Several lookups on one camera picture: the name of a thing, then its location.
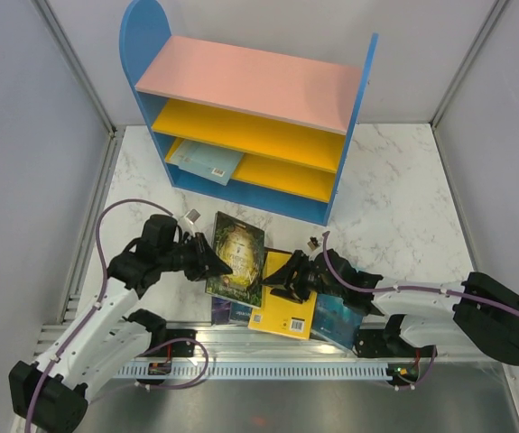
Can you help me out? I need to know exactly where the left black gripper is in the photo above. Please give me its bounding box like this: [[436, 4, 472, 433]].
[[158, 232, 232, 281]]

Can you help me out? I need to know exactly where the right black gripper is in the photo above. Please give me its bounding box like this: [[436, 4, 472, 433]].
[[262, 250, 345, 305]]

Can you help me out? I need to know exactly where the green forest cover book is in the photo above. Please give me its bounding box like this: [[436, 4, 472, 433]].
[[205, 211, 265, 308]]

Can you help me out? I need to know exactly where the yellow book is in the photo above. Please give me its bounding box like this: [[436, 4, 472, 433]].
[[246, 248, 319, 340]]

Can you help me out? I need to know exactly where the light blue book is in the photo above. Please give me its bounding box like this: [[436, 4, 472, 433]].
[[168, 139, 244, 186]]

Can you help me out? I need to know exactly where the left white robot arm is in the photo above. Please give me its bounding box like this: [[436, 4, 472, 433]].
[[9, 215, 232, 432]]

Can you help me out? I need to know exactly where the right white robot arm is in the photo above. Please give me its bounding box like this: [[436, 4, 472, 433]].
[[263, 249, 519, 366]]

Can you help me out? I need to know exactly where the purple Robinson Crusoe book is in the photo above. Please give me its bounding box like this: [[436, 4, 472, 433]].
[[211, 297, 232, 325]]

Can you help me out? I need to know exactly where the dark blue starry book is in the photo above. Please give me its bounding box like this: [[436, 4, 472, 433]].
[[229, 302, 253, 326]]

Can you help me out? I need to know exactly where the blue ocean cover book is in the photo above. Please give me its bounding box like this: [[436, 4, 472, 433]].
[[310, 294, 363, 351]]

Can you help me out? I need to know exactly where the blue pink yellow bookshelf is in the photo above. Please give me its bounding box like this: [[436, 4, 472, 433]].
[[119, 1, 376, 226]]

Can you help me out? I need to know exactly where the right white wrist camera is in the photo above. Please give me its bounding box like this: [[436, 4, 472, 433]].
[[308, 236, 321, 252]]

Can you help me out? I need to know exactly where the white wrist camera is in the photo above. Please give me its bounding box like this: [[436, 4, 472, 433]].
[[178, 209, 200, 236], [308, 236, 321, 252]]

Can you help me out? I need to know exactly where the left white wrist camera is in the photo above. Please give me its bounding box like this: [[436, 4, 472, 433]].
[[178, 209, 200, 236]]

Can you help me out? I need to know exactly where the aluminium mounting rail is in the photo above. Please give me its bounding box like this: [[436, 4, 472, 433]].
[[32, 318, 519, 362]]

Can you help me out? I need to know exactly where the white slotted cable duct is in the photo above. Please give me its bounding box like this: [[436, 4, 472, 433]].
[[115, 360, 392, 381]]

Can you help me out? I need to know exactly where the left aluminium corner post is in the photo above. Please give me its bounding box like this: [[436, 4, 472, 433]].
[[32, 0, 118, 136]]

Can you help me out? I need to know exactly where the aluminium corner post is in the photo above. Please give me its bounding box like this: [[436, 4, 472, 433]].
[[430, 0, 512, 131], [32, 0, 118, 136]]

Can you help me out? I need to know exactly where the right aluminium corner post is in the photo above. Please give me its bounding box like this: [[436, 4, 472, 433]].
[[430, 0, 512, 131]]

